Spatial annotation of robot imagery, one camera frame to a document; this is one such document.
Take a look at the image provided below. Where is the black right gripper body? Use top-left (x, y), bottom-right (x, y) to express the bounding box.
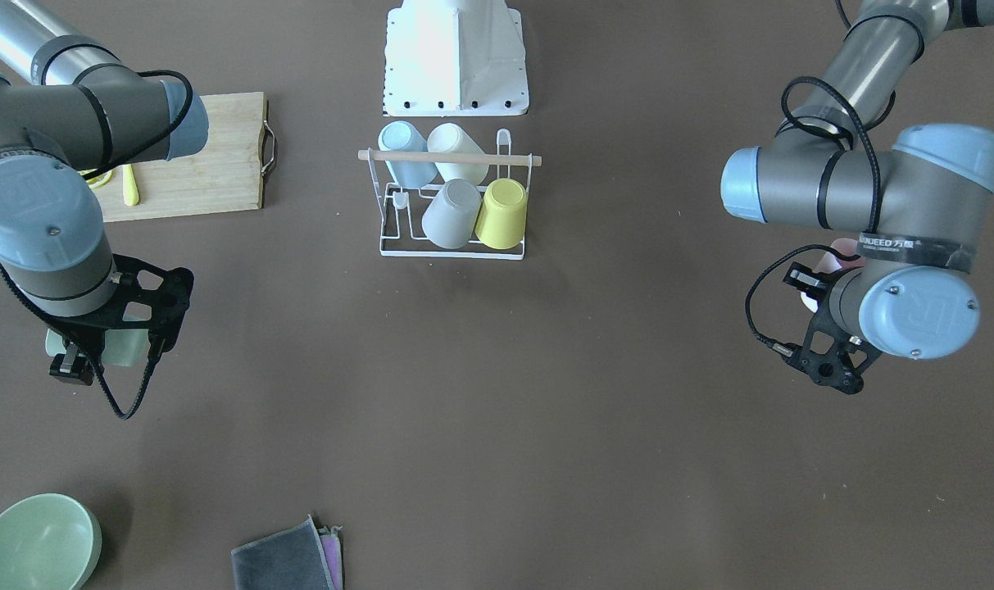
top-left (48, 255), bottom-right (194, 385)

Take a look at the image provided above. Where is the light blue cup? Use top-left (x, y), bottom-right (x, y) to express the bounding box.
top-left (378, 120), bottom-right (438, 189)

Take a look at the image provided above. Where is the grey folded cloth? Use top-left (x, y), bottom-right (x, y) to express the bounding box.
top-left (231, 516), bottom-right (344, 589)

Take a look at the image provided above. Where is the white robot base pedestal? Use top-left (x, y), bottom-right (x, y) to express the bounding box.
top-left (382, 1), bottom-right (530, 117)

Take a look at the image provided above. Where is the pink cup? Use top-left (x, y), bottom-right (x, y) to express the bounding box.
top-left (814, 238), bottom-right (866, 274)

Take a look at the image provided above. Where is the cream white cup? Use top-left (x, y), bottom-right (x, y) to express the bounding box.
top-left (428, 123), bottom-right (490, 186)

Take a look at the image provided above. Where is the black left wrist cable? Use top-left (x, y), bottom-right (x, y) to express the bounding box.
top-left (744, 0), bottom-right (899, 355)

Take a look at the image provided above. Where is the lemon slice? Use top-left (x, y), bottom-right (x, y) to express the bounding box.
top-left (80, 170), bottom-right (114, 191)

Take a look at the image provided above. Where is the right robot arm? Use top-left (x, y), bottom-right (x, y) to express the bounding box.
top-left (0, 1), bottom-right (209, 384)

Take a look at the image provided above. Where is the green bowl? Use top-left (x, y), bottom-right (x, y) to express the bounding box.
top-left (0, 493), bottom-right (102, 589)

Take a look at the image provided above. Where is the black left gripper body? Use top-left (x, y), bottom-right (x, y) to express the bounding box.
top-left (783, 262), bottom-right (883, 395)

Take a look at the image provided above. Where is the wooden cutting board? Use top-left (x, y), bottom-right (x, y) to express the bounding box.
top-left (93, 91), bottom-right (276, 223)

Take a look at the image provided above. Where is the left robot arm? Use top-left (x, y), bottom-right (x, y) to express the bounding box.
top-left (720, 1), bottom-right (994, 395)

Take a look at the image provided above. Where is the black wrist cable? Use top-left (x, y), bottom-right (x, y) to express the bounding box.
top-left (744, 0), bottom-right (899, 355)
top-left (0, 70), bottom-right (196, 421)

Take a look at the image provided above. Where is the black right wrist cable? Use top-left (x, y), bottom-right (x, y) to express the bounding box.
top-left (0, 70), bottom-right (196, 421)

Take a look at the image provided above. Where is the yellow cup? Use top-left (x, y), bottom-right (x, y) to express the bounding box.
top-left (474, 178), bottom-right (528, 250)

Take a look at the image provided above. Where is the white wire cup rack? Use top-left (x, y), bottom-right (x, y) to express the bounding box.
top-left (357, 129), bottom-right (543, 261)

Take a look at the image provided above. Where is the yellow plastic knife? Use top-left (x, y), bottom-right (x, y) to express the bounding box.
top-left (121, 164), bottom-right (140, 207)

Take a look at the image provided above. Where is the grey cup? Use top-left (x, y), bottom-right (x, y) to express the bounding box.
top-left (421, 179), bottom-right (482, 250)

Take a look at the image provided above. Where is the green cup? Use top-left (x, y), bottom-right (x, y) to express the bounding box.
top-left (46, 305), bottom-right (148, 367)

